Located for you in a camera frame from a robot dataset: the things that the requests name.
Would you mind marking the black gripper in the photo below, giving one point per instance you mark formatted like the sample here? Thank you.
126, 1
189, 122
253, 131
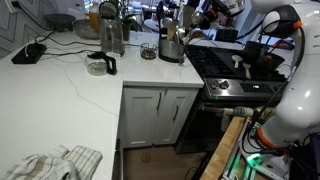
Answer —
219, 8

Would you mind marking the metallic measuring spoon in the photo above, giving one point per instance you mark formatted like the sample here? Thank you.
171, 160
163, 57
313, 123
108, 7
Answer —
197, 17

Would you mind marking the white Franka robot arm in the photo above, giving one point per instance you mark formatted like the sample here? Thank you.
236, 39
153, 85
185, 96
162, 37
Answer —
300, 100

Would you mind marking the light wooden spoon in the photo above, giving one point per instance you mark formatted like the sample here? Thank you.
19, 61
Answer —
171, 30

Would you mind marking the black gas stove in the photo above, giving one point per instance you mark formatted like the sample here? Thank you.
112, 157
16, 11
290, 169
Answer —
213, 63

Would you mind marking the metallic utensil holder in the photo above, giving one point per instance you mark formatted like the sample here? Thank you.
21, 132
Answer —
170, 50

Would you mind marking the cream white spoon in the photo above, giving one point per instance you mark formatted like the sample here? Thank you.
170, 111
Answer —
236, 60

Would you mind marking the silver stove knob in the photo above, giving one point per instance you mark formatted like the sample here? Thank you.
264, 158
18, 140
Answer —
213, 85
224, 84

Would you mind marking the black stove control panel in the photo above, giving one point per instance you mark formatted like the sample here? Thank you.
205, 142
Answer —
256, 87

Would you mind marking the silver ladle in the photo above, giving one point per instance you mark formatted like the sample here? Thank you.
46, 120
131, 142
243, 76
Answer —
181, 32

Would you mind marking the black slotted spatula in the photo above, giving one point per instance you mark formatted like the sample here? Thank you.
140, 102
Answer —
160, 16

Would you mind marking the large dark pot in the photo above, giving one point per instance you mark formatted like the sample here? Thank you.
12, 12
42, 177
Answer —
252, 50

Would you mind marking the wooden spatula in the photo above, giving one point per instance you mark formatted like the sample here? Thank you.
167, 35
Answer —
247, 70

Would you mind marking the potted green plant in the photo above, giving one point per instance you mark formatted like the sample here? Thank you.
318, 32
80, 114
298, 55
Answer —
128, 26

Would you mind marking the tall glass jar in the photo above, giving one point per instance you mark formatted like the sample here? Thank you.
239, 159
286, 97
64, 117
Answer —
111, 36

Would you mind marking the white lower cabinet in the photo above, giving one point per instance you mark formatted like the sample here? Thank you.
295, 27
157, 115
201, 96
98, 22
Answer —
156, 115

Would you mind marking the orange juice bottle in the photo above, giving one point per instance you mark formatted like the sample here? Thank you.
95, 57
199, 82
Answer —
94, 18

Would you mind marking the glass coffee carafe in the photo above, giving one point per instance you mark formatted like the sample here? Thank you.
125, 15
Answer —
98, 65

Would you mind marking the grey metal bowl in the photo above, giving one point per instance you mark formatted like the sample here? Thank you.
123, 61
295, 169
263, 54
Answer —
84, 29

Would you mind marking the wooden butcher block table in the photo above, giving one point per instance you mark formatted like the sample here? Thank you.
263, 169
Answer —
223, 150

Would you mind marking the dark stone bowl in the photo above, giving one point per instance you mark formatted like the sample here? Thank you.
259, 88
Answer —
60, 20

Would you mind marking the black equipment case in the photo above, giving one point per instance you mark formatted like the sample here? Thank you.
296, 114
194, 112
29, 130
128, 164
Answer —
306, 160

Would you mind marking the black box device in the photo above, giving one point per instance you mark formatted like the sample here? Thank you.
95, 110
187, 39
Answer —
28, 53

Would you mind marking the striped kitchen towel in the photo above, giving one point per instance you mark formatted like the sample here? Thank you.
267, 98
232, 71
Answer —
56, 165

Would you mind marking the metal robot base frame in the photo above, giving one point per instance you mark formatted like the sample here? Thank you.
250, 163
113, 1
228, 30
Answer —
256, 163

